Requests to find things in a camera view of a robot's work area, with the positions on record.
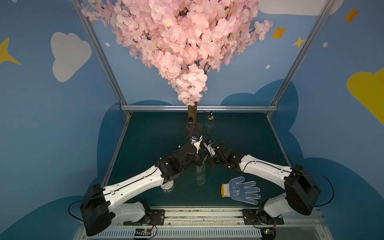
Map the clear square glass bottle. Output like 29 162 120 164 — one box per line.
204 111 214 134

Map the black capped glass bottle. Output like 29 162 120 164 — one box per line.
183 117 196 136

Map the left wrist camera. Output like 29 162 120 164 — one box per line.
190 135 203 154

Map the aluminium frame post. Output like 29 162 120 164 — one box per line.
266 0 336 119
71 0 132 118

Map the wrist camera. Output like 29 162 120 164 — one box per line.
190 135 203 154
204 138 216 157

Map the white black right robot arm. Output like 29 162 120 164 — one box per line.
204 139 321 224

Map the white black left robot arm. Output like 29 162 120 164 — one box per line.
80 141 202 237

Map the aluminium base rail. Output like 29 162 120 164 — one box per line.
91 207 333 240

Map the blue dotted work glove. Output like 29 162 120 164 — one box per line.
221 177 261 205

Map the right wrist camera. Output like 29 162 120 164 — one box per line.
204 138 216 157

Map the aluminium frame post right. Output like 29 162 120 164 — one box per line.
266 0 336 119

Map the small green circuit board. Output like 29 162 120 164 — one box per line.
134 228 152 239

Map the cork stoppered glass bottle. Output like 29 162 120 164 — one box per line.
196 156 207 186

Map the brown tree base plate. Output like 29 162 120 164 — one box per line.
182 122 203 136

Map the aluminium frame post left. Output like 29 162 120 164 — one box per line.
71 0 132 118

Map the pink cherry blossom tree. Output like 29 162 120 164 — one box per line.
79 0 273 121

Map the aluminium back crossbar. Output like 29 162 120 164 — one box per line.
121 105 278 112

